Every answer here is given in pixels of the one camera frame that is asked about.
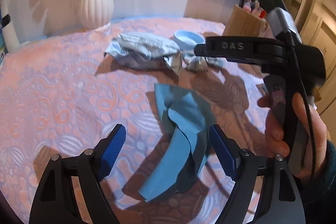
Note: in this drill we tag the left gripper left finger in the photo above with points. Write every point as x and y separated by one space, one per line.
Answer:
55 200

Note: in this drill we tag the light blue round bowl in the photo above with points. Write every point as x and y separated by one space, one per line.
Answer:
187 40

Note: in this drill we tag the tracker with green light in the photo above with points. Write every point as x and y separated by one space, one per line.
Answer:
279 18

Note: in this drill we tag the white snack packet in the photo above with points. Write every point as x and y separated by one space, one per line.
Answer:
144 51

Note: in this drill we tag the wooden pen holder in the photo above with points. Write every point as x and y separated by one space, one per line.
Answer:
247 19

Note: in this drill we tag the blue cloth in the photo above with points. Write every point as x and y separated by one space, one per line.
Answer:
186 119

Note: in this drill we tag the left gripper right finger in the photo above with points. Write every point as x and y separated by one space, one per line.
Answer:
279 200

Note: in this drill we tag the white desk lamp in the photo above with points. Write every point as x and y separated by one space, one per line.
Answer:
9 34

